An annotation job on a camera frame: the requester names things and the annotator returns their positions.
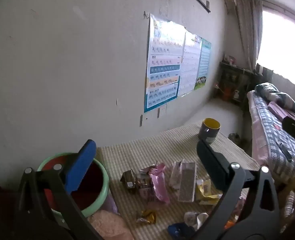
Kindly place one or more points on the green bin with red inside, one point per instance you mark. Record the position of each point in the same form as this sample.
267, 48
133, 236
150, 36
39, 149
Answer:
92, 182

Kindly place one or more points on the orange container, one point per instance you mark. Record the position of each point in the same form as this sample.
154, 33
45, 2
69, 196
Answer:
226, 92

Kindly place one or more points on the dark wooden shelf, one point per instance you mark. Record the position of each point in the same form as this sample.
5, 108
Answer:
233, 80

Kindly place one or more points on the pale curtain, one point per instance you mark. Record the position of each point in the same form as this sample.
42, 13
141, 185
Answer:
247, 30

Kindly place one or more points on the pale yellow wrapper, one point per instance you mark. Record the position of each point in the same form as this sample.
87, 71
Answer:
203, 191

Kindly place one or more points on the blue bordered wall poster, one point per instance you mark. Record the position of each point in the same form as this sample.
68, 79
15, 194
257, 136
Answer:
162, 67

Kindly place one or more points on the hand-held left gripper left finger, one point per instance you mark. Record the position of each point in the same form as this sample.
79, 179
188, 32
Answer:
78, 170

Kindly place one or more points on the white wall socket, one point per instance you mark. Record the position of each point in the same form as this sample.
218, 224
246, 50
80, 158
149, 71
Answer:
163, 109

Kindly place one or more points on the bright window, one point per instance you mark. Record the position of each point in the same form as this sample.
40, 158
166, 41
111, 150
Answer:
282, 47

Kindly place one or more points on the pink striped blanket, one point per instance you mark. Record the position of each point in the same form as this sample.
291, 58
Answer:
282, 112

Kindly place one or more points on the brown white snack packet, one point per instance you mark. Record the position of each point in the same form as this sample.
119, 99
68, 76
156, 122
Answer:
143, 180

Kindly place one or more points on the orange packet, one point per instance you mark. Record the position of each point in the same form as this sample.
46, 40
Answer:
231, 224

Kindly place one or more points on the small white bottle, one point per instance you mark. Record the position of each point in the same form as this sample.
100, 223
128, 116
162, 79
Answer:
236, 94

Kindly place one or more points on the yellow gold snack packet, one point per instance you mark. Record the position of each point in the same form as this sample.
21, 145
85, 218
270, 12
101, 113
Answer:
146, 216

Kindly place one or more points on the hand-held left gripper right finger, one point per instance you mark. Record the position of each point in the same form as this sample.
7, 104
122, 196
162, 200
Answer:
213, 170

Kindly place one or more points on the small brown carton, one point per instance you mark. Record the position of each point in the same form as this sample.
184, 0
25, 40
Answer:
128, 180

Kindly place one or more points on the green wall poster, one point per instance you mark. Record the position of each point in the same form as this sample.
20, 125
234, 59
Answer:
203, 60

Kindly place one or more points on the dark metal wall rail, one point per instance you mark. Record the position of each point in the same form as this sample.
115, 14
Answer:
200, 1

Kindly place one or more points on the grey white flat pack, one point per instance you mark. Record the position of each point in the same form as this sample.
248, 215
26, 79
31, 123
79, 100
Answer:
187, 185

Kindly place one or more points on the grey patterned duvet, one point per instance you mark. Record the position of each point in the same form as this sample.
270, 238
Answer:
275, 92

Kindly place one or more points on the pink fuzzy cloth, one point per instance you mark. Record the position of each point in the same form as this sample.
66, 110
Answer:
107, 227

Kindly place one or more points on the white wall poster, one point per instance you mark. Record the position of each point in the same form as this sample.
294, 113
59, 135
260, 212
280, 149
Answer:
190, 65

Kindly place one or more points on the grey mug with yellow inside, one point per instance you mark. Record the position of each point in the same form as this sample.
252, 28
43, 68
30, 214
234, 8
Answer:
207, 135

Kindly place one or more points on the blue wrapper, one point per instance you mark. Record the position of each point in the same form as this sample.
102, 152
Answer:
180, 230

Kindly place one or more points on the wooden chair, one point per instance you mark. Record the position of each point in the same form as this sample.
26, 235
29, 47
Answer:
291, 188

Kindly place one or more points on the pink wrapper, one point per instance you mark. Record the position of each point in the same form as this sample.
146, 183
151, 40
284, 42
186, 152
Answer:
160, 190

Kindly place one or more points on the white crumpled wrapper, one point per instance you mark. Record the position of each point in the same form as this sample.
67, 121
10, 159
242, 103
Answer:
193, 218

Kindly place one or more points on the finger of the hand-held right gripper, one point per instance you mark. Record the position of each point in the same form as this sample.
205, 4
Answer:
283, 151
293, 128

